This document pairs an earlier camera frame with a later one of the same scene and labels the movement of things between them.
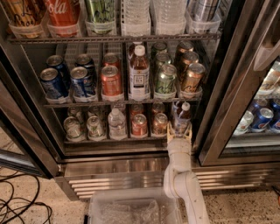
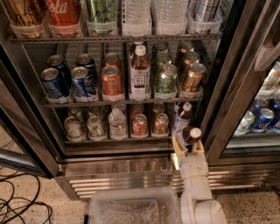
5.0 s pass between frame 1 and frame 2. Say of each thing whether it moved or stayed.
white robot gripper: moved
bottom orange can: stayed
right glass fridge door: stayed
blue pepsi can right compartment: stayed
